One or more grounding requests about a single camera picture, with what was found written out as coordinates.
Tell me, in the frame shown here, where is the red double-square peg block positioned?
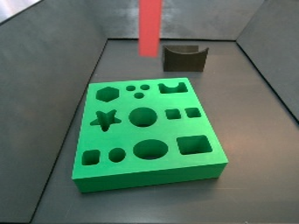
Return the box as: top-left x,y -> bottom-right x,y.
138,0 -> 162,57

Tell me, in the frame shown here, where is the black curved holder stand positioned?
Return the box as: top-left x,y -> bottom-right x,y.
162,45 -> 209,72

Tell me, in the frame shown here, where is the green shape sorter board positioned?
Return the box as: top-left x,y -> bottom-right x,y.
72,78 -> 228,193

